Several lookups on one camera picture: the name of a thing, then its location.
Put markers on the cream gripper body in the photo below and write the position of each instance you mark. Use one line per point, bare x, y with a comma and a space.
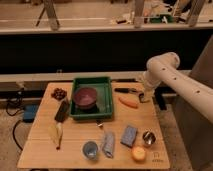
147, 95

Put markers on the orange pepper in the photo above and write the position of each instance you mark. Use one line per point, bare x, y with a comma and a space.
130, 104

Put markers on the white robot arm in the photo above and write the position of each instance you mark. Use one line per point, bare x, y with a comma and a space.
163, 68

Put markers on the small black square object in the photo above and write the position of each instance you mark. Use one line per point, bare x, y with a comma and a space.
141, 98

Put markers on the small metal cup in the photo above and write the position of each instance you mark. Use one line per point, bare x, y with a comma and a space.
148, 138

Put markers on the green plastic tray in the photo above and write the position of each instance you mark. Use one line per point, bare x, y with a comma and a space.
103, 108

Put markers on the blue sponge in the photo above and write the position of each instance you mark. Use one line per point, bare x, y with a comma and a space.
129, 136

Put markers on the grey folded cloth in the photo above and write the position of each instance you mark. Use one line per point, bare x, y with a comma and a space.
108, 144

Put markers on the orange fruit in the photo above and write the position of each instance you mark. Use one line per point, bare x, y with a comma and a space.
138, 153

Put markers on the purple bowl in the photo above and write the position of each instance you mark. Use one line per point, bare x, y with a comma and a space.
85, 98

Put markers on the wooden table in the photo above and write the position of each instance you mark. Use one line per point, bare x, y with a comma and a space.
40, 152

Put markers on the dark grape bunch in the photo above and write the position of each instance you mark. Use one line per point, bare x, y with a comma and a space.
59, 94

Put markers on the yellow banana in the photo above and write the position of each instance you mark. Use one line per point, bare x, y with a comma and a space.
55, 132

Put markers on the blue box on floor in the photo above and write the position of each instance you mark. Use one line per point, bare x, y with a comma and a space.
30, 113

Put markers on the black handled tool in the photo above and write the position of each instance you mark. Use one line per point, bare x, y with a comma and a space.
128, 90

